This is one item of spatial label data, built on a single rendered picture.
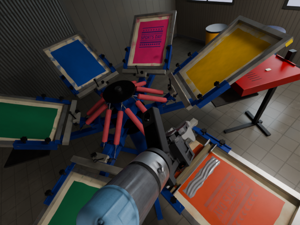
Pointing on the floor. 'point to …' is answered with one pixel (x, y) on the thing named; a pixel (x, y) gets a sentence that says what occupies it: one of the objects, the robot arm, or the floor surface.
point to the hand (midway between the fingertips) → (179, 125)
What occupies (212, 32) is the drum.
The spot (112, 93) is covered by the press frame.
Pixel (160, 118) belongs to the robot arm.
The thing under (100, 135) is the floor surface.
